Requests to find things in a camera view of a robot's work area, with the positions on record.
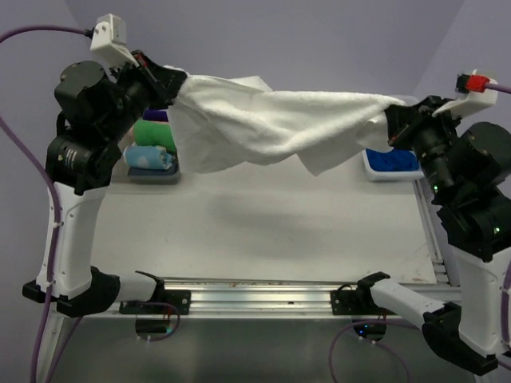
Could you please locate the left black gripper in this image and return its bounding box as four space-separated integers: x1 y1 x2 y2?
102 48 187 142

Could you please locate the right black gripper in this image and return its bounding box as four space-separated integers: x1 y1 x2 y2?
386 93 466 199

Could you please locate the white towel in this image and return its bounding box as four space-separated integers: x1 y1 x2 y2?
167 75 405 176

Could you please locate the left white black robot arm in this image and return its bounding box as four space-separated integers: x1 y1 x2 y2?
22 51 187 318

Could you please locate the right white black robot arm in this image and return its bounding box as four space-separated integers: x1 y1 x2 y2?
355 97 510 376

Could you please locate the purple rolled towel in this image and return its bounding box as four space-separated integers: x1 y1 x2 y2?
142 109 168 122

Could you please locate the blue crumpled towel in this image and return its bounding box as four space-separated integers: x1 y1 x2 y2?
366 148 420 172

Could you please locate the green rolled towel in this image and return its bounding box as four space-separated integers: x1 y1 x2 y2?
133 120 176 152

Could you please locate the pink rolled towel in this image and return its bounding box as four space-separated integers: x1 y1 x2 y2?
126 126 135 144

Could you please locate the white plastic basket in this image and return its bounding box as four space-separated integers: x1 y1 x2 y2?
362 150 424 182

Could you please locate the blue cloud pattern towel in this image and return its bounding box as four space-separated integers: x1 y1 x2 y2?
123 145 174 170

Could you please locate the grey plastic tray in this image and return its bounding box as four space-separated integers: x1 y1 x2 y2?
128 162 181 184

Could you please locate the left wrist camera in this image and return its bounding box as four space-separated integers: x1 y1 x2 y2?
90 14 133 68

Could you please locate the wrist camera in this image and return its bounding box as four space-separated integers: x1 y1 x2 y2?
90 14 133 68
432 69 498 119

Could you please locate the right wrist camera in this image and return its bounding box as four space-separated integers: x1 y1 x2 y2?
432 69 498 119

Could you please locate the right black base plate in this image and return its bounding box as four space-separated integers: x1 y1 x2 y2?
330 289 396 316

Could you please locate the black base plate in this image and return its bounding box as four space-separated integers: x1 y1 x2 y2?
330 289 396 316
119 290 192 315

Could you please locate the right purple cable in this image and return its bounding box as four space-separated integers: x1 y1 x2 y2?
329 77 511 383

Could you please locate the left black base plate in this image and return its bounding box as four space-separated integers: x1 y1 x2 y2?
119 290 192 315

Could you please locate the aluminium mounting rail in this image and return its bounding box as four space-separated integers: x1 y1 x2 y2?
107 278 464 320

